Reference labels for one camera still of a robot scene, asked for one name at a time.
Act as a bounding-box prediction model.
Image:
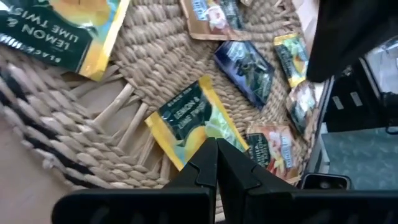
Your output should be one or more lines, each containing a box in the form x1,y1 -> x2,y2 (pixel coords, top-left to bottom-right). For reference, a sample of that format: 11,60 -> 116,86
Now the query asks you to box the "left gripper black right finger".
217,139 -> 398,224

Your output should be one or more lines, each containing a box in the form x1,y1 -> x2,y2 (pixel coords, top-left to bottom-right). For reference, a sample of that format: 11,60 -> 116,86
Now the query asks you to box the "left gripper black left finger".
52,138 -> 218,224

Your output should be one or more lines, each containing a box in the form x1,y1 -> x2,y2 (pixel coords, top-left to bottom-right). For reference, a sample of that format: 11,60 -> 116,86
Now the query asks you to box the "yellow lemon tea bag packet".
144,74 -> 249,171
0,0 -> 131,82
273,32 -> 311,89

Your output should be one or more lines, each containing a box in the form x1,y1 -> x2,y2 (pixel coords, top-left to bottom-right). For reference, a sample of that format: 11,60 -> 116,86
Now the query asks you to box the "blue tea bag packet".
213,40 -> 276,111

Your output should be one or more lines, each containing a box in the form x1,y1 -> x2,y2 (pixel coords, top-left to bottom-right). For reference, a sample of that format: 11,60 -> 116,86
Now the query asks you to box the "tan vanilla tea bag packet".
245,123 -> 304,184
285,80 -> 321,135
179,0 -> 249,42

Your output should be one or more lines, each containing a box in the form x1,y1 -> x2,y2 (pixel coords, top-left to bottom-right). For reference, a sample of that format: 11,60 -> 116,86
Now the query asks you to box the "round woven straw tray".
0,0 -> 327,224

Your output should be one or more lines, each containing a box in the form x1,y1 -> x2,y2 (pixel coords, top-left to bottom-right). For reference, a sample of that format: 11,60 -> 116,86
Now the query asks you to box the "black table-level camera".
300,172 -> 352,191

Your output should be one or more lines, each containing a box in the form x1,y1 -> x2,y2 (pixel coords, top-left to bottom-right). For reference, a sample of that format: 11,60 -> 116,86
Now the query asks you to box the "black metal table frame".
310,58 -> 398,175

